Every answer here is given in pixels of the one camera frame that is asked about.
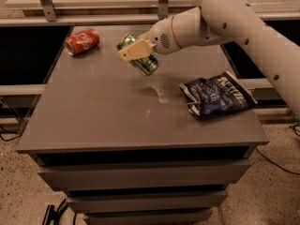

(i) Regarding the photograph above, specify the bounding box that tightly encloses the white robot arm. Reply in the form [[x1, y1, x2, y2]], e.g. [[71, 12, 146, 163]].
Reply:
[[118, 0, 300, 117]]

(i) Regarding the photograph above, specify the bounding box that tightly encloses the black device on floor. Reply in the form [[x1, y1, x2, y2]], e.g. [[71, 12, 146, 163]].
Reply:
[[42, 199, 68, 225]]

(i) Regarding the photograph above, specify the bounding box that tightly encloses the black floor cable right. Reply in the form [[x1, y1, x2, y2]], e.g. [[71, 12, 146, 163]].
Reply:
[[255, 146, 300, 176]]

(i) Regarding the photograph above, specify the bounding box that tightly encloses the green soda can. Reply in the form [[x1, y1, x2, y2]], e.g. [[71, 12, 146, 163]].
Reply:
[[116, 34, 159, 76]]

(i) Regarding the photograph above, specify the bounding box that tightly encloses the black cables left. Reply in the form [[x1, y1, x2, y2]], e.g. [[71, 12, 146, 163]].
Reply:
[[0, 97, 29, 143]]

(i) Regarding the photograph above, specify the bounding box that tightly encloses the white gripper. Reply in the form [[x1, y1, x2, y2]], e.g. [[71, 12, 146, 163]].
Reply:
[[117, 17, 181, 62]]

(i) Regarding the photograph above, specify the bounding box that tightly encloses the grey drawer cabinet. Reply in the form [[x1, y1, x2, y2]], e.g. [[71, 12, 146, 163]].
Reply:
[[17, 25, 269, 225]]

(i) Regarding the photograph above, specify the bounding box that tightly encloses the metal railing frame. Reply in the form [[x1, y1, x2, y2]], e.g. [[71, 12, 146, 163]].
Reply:
[[0, 0, 300, 28]]

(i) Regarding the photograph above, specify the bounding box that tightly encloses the blue chip bag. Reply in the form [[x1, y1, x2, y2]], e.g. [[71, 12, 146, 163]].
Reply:
[[179, 71, 257, 118]]

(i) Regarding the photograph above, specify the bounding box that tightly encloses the red soda can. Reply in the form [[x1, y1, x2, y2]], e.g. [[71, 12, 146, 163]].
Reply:
[[64, 27, 100, 56]]

